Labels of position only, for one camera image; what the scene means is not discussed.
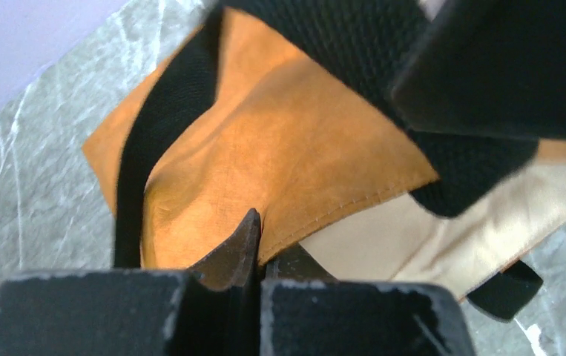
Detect tan grocery bag black straps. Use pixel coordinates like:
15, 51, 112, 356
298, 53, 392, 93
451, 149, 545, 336
82, 0, 566, 323

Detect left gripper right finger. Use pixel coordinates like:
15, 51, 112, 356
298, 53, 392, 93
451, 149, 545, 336
260, 245, 476, 355

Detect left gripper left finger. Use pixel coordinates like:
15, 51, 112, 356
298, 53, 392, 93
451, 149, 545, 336
0, 209, 260, 355

